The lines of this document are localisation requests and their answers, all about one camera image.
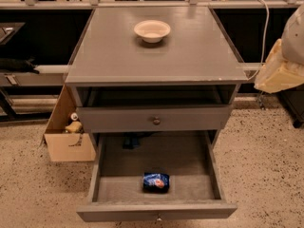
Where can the round brass drawer knob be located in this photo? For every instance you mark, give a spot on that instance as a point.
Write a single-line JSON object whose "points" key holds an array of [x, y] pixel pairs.
{"points": [[156, 121]]}

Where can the yellow object in box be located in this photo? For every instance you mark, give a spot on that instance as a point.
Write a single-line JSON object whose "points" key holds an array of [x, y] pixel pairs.
{"points": [[74, 127]]}

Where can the blue object under cabinet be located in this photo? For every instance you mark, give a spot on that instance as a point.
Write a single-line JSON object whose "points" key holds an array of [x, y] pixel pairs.
{"points": [[131, 141]]}

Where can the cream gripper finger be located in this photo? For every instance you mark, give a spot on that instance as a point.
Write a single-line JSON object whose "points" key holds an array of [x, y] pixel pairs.
{"points": [[278, 73]]}

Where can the open grey middle drawer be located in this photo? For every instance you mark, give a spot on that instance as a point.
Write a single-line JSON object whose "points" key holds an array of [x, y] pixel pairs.
{"points": [[170, 175]]}

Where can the black cloth on rail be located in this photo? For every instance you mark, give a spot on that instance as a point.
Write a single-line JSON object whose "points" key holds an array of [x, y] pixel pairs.
{"points": [[17, 65]]}

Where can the closed grey top drawer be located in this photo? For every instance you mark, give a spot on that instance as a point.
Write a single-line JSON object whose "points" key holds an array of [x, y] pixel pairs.
{"points": [[140, 119]]}

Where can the blue pepsi can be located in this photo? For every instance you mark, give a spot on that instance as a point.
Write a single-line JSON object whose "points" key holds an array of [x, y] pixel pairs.
{"points": [[156, 182]]}

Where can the grey metal rail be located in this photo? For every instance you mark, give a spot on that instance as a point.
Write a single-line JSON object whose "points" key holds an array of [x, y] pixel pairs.
{"points": [[103, 74]]}

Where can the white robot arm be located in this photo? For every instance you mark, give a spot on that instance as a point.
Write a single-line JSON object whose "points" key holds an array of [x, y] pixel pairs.
{"points": [[293, 37]]}

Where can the grey drawer cabinet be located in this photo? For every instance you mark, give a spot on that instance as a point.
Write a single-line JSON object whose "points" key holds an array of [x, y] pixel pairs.
{"points": [[195, 37]]}

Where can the open cardboard box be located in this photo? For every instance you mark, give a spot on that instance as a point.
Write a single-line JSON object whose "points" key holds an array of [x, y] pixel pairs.
{"points": [[61, 145]]}

